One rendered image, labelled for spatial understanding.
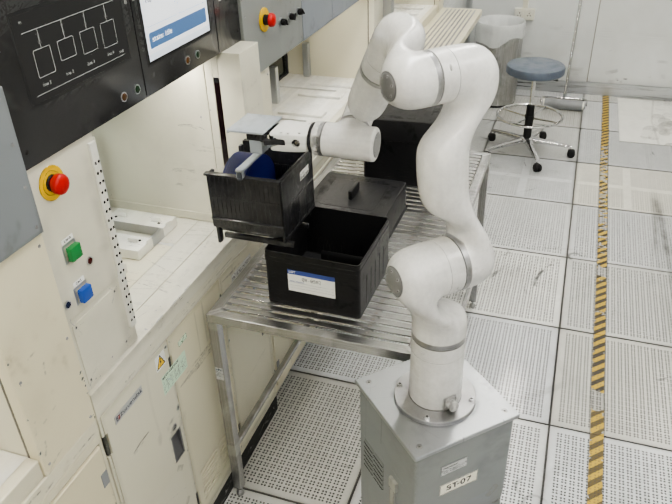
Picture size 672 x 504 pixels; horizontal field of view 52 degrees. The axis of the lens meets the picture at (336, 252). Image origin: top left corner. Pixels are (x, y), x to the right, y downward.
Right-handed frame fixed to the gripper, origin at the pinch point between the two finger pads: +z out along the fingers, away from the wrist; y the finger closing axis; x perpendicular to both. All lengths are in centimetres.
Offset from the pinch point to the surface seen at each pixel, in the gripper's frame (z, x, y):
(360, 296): -29, -42, -5
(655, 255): -124, -124, 185
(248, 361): 15, -87, 8
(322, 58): 43, -29, 159
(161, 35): 14.9, 26.2, -13.2
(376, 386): -40, -49, -29
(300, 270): -11.8, -36.4, -5.3
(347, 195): -8, -39, 44
